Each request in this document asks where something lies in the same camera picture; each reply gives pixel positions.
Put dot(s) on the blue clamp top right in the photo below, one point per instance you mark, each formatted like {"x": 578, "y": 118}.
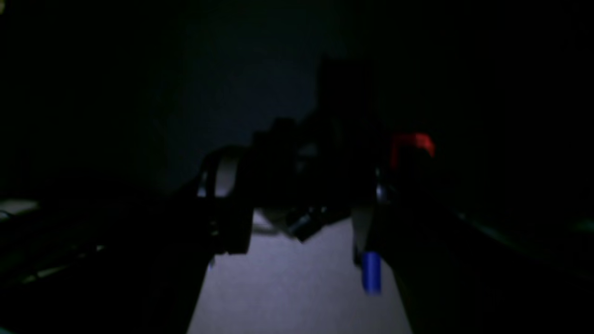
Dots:
{"x": 371, "y": 273}

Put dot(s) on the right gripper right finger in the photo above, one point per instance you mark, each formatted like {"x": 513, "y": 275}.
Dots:
{"x": 385, "y": 224}

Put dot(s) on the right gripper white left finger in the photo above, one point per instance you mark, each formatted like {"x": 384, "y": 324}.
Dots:
{"x": 218, "y": 197}

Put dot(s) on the orange clamp far right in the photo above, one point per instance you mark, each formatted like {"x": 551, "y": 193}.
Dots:
{"x": 399, "y": 141}

